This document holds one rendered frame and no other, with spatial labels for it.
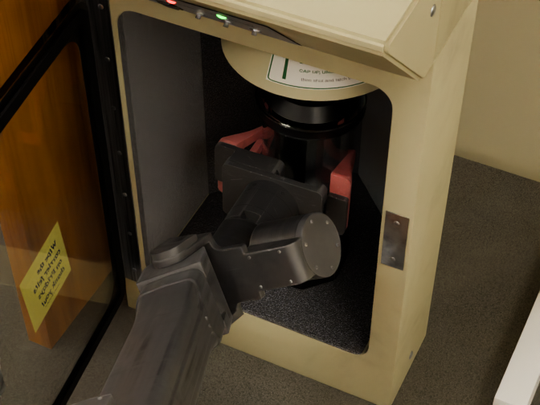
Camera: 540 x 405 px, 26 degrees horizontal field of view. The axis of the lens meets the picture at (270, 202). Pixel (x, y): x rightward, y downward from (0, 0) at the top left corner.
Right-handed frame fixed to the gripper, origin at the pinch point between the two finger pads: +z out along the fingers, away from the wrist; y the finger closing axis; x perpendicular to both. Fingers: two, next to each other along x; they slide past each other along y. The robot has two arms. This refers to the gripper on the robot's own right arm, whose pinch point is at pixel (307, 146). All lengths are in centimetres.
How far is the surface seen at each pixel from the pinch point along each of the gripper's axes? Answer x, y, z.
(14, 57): -13.5, 22.9, -14.6
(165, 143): 1.4, 13.9, -4.2
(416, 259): 2.7, -14.4, -7.7
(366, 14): -32.3, -11.4, -21.2
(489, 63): 8.5, -10.8, 33.1
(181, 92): -2.7, 13.7, -0.6
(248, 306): 16.6, 2.4, -8.5
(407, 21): -31.9, -13.9, -20.1
